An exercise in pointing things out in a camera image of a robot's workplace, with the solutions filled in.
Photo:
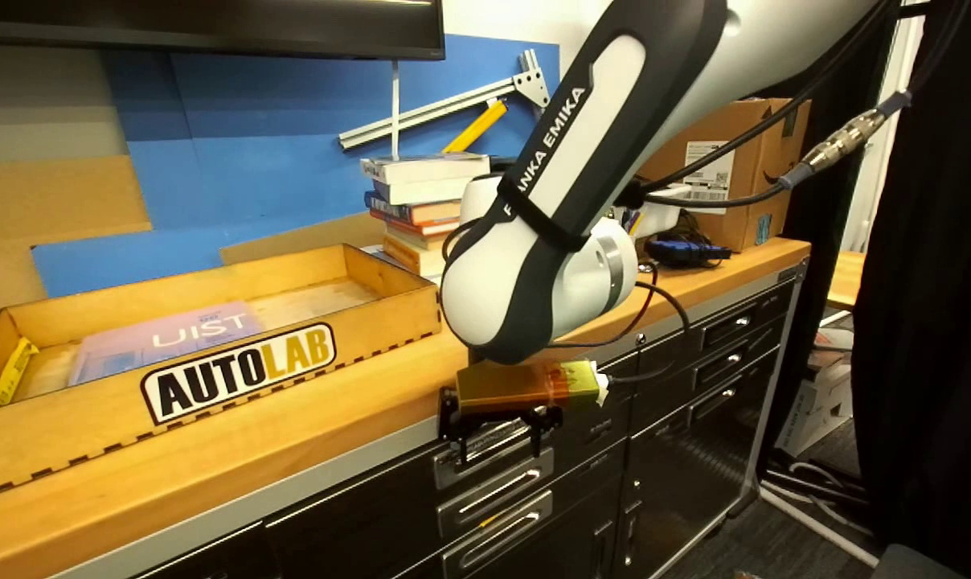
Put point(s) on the grey metal drawer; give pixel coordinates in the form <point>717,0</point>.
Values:
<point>488,460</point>

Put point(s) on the yellow bar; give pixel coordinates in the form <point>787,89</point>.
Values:
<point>474,127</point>

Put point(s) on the yellow flat tool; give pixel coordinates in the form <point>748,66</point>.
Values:
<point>12,374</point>

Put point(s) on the white thin strip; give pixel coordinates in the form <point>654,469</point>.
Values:
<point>396,108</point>

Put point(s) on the black curtain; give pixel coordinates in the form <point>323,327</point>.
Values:
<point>936,322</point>

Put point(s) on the thick book dark cover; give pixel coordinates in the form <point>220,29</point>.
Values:
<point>426,180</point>

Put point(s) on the cardboard box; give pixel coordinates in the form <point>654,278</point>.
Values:
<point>744,163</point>

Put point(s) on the red-edged book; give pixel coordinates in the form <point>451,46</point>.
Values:
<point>421,214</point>

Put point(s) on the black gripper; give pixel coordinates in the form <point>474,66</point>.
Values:
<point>507,387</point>

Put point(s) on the large flat book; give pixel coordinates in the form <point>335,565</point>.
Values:
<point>417,252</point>

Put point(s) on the purple book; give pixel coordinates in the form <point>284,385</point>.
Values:
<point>164,342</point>

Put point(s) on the wooden tray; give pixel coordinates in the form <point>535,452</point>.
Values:
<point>80,430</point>

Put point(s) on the aluminium rail with bracket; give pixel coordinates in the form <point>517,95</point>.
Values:
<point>432,109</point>

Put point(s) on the black drawer cabinet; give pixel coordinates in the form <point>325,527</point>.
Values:
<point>378,524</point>

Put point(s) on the black wall monitor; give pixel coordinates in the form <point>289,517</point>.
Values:
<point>184,25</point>

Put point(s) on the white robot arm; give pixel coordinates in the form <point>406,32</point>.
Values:
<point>572,140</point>

